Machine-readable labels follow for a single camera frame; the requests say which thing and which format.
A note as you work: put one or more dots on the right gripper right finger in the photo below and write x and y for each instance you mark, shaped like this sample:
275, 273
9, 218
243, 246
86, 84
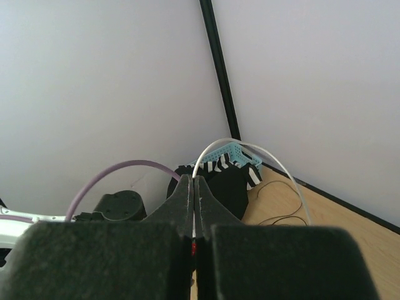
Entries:
239, 261

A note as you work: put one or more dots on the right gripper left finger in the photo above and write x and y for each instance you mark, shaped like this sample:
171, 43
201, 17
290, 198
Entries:
148, 259

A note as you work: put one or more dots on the white zip tie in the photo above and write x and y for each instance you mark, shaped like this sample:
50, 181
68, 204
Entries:
223, 141

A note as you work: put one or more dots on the black white striped cloth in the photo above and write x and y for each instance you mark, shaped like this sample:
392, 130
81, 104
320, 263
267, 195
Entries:
244, 178

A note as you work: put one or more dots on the light blue plastic basket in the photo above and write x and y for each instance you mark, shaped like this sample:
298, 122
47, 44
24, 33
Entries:
231, 154

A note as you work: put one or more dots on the left black frame post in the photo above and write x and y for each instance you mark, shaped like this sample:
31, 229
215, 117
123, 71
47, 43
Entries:
220, 66

